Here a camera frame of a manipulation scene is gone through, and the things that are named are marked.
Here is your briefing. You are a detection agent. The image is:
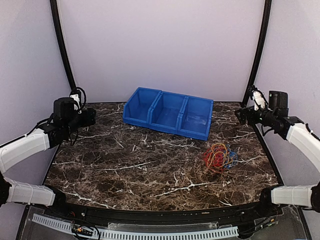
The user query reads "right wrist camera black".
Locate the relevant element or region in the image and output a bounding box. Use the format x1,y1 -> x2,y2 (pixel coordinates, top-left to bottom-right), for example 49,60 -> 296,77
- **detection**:
268,90 -> 288,110

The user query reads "blue storage bin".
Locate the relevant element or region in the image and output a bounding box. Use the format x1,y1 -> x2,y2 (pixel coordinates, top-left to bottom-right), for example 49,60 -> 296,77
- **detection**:
122,87 -> 162,128
149,91 -> 187,134
177,96 -> 214,141

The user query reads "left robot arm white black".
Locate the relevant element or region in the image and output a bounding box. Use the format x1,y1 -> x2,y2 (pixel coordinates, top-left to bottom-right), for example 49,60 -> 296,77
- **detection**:
0,107 -> 97,218

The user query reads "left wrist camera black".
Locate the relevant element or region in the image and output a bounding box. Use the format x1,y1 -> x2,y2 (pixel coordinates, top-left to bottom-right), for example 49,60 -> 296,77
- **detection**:
53,97 -> 80,121

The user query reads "yellow cable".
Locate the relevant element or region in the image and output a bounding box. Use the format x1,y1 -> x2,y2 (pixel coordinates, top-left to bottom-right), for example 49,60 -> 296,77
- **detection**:
209,142 -> 232,173

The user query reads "left black frame post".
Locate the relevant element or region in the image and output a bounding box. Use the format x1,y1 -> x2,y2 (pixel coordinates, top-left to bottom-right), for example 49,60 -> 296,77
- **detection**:
49,0 -> 80,95

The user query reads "right black frame post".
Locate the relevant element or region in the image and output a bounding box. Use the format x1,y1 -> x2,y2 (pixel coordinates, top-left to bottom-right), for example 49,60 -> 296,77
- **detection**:
240,0 -> 272,107

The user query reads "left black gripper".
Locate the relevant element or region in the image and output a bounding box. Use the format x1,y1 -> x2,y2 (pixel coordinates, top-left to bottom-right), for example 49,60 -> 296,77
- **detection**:
64,107 -> 96,136

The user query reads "right blue storage bin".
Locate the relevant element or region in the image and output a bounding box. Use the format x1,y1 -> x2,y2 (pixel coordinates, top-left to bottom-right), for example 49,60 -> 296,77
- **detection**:
177,96 -> 214,141

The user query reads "blue cable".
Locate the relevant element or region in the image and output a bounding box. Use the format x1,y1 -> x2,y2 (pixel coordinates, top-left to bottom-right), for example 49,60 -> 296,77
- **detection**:
222,149 -> 239,170

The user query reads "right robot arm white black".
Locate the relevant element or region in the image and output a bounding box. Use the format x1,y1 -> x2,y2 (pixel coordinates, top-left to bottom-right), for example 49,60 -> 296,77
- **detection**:
234,106 -> 320,217

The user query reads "black front rail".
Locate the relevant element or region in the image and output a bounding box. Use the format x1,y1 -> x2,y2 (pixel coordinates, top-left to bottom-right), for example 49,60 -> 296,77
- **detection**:
44,199 -> 281,227

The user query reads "middle blue storage bin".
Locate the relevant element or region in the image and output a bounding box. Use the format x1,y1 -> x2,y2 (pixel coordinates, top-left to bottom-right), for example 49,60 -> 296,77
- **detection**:
149,91 -> 187,134

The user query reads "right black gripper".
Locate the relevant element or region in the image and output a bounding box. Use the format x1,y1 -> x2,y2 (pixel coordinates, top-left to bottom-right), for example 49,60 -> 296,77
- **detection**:
235,104 -> 277,127

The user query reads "white slotted cable duct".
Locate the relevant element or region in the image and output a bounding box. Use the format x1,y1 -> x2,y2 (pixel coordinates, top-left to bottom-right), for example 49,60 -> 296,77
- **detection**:
32,213 -> 239,240

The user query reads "left blue storage bin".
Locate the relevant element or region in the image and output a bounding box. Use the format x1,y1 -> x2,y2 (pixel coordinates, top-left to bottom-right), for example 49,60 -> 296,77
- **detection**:
122,87 -> 162,128

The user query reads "black frame post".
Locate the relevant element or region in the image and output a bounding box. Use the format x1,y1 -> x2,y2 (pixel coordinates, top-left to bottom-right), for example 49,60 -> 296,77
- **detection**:
240,0 -> 272,107
49,0 -> 80,95

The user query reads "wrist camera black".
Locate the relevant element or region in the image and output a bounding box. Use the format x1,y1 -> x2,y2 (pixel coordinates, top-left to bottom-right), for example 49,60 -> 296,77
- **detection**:
268,90 -> 288,110
53,97 -> 80,121

